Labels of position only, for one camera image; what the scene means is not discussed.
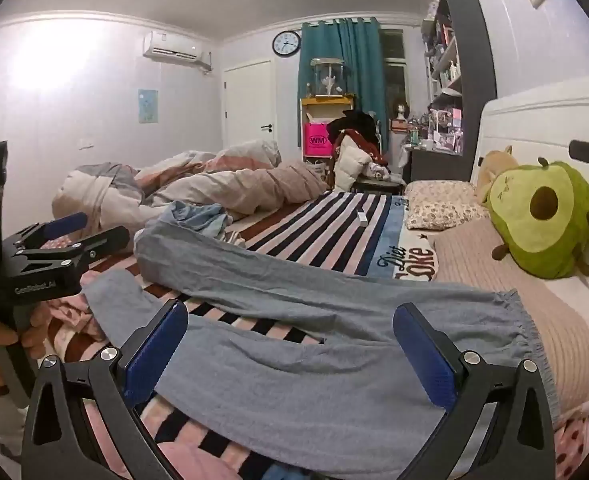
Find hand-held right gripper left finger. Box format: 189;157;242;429
21;298;190;480

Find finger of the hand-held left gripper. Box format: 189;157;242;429
2;211;89;257
13;225;131;274

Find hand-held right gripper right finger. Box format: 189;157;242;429
393;302;557;480

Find grey pants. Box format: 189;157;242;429
83;220;560;456

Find pink cloth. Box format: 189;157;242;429
49;292;108;343

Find light blue garment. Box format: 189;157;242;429
160;201;232;238

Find floral pillow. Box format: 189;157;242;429
404;180;490;232

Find green avocado plush toy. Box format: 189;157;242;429
488;156;589;280

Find crumpled pink grey quilt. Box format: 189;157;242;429
52;139;330;226

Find striped printed blanket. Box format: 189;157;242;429
39;191;475;480

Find white printed bedsheet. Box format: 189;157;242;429
539;255;589;480

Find cluttered dark desk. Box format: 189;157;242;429
404;105;467;183

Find white door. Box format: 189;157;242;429
223;61;275;153

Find brown plush toy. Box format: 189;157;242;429
474;145;520;203

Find white puffer jacket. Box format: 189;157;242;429
333;145;375;192

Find white air conditioner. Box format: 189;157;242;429
142;31;212;73

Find pink bag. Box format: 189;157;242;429
303;121;331;159

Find pile of dark clothes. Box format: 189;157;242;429
328;110;390;166

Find white bed headboard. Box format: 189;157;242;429
469;77;589;261

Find yellow white shelf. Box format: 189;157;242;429
299;96;357;163

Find glass tank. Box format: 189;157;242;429
310;57;349;98

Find window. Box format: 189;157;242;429
379;27;407;111

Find dark bookcase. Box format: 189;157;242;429
421;0;497;183

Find teal curtain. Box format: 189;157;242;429
298;17;389;151

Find light blue wall poster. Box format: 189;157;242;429
138;88;158;124

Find round wall clock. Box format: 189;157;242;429
272;30;302;57

